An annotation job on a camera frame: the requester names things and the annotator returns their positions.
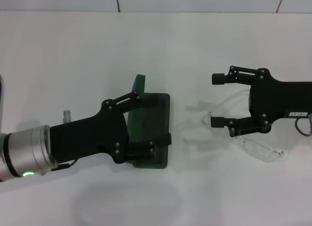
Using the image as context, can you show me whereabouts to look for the dark right wrist cable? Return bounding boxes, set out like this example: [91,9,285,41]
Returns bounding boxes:
[294,117,312,137]

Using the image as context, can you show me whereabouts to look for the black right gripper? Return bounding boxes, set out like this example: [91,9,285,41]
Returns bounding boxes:
[209,64,312,139]

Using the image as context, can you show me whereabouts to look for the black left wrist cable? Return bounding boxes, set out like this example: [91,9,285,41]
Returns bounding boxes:
[50,160,78,172]

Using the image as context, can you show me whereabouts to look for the green glasses case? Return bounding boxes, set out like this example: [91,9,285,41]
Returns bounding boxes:
[125,74,172,170]

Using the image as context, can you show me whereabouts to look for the clear white glasses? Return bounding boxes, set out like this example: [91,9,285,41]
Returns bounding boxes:
[186,89,286,163]

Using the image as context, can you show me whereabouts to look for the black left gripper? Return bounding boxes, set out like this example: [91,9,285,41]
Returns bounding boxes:
[50,90,173,165]

